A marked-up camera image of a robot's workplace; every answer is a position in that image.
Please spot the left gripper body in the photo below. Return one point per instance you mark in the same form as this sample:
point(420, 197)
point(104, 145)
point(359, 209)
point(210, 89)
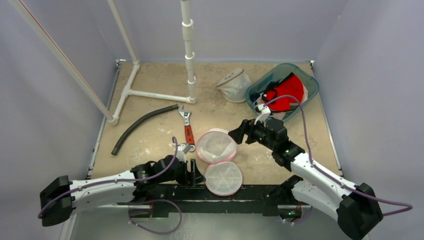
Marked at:
point(181, 175)

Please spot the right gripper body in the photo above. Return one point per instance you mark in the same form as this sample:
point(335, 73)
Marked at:
point(247, 131)

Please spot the pink-trimmed mesh laundry bag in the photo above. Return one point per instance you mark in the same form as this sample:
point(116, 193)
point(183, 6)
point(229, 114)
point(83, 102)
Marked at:
point(222, 176)

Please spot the teal plastic bin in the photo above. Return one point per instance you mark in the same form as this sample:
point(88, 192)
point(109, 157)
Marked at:
point(280, 72)

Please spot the red and black bra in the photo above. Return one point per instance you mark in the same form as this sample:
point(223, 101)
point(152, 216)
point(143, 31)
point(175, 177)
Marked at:
point(286, 78)

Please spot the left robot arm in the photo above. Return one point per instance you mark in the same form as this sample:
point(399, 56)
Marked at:
point(63, 197)

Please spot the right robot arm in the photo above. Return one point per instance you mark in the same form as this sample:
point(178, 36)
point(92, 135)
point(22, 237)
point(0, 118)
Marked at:
point(352, 206)

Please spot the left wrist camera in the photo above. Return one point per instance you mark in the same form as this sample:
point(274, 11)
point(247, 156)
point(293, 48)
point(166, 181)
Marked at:
point(181, 152)

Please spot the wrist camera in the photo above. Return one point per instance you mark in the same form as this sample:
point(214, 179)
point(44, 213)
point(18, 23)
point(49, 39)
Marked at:
point(263, 113)
point(181, 152)

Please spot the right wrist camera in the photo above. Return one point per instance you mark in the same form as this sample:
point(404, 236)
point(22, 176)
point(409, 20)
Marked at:
point(263, 113)

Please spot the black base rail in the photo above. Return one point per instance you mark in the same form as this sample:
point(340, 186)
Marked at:
point(267, 200)

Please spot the red-handled adjustable wrench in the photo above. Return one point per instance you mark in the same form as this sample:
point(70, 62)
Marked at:
point(188, 133)

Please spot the white PVC pipe frame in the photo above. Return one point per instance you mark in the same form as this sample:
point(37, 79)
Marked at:
point(187, 25)

